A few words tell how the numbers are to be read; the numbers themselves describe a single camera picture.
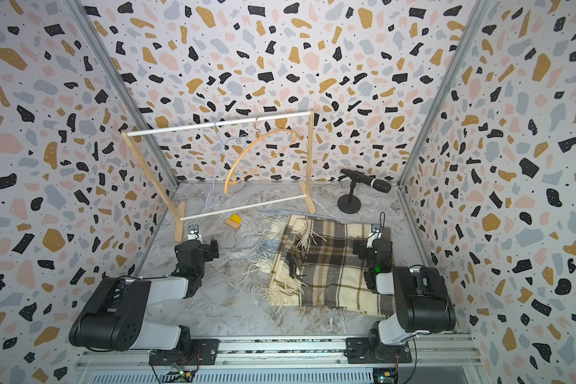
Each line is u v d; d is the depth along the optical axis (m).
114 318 0.44
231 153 1.12
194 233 0.79
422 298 0.46
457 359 0.74
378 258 0.72
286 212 1.08
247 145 1.07
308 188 1.21
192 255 0.70
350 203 1.13
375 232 0.81
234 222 1.06
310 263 0.90
